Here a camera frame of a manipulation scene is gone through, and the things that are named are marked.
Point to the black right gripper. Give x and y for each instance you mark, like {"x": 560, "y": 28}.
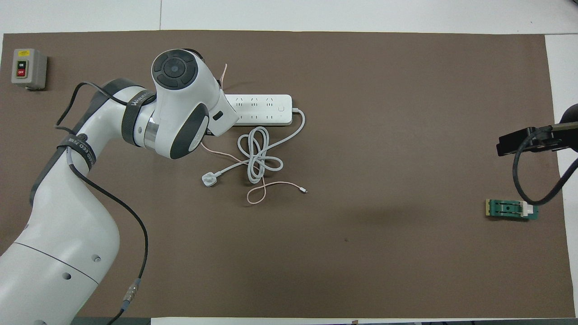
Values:
{"x": 570, "y": 131}

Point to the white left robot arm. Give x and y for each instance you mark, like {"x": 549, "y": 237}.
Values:
{"x": 67, "y": 216}

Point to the white power strip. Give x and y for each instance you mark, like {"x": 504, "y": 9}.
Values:
{"x": 271, "y": 118}

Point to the brown table mat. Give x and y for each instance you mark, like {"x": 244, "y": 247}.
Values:
{"x": 361, "y": 253}

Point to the green knife switch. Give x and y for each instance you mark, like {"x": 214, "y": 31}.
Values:
{"x": 505, "y": 209}

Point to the grey on-off switch box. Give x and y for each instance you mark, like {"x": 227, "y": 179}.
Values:
{"x": 36, "y": 67}

